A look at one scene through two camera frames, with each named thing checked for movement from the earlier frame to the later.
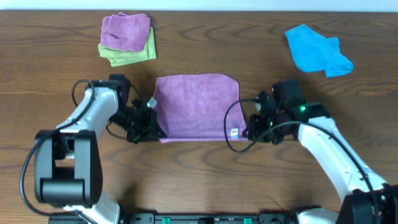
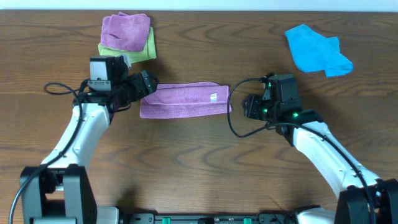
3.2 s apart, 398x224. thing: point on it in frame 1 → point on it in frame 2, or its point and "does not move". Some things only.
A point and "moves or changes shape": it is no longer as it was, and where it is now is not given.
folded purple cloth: (124, 32) does not move
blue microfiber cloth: (313, 52) does not move
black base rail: (186, 218) does not move
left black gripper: (147, 123) → (144, 84)
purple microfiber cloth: (191, 107) moves or changes shape
